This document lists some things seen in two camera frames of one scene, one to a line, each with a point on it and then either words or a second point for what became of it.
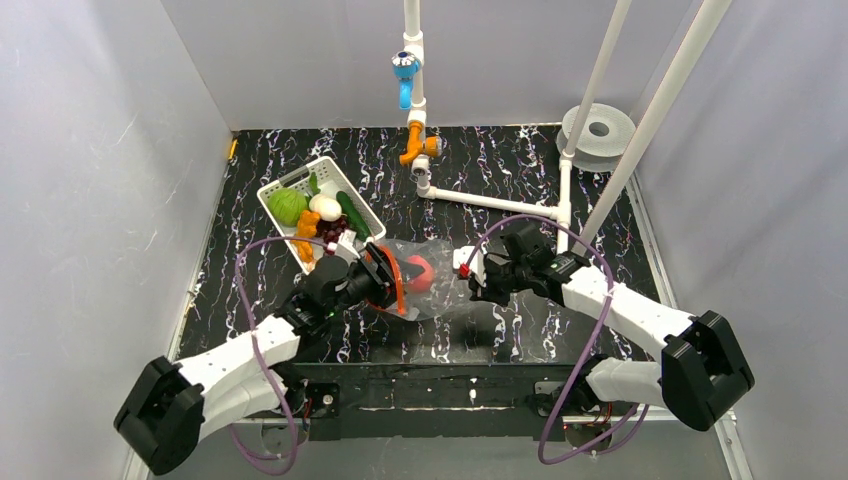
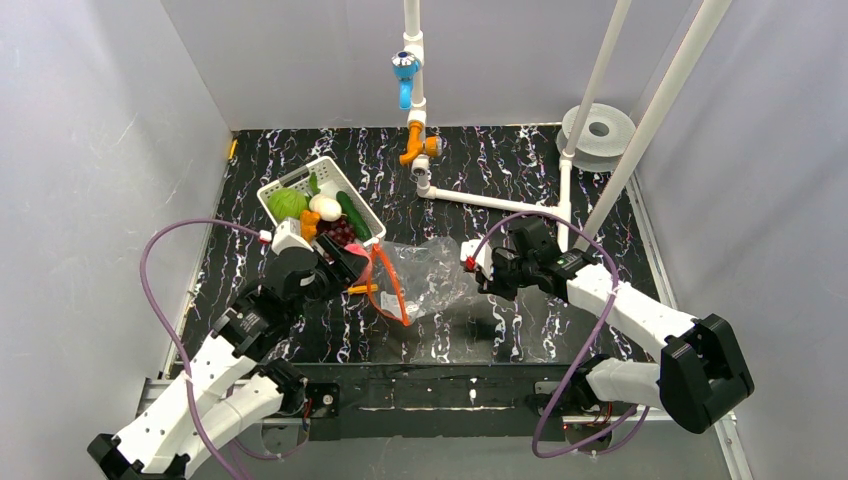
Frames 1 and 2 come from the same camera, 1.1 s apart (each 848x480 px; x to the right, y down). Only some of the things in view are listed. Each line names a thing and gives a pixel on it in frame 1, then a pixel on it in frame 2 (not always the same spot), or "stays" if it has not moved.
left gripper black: [383, 273] → [342, 266]
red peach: [424, 281] → [358, 249]
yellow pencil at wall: [233, 149] stays
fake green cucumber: [361, 230] stays
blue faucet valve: [405, 65] stays
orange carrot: [307, 228] stays
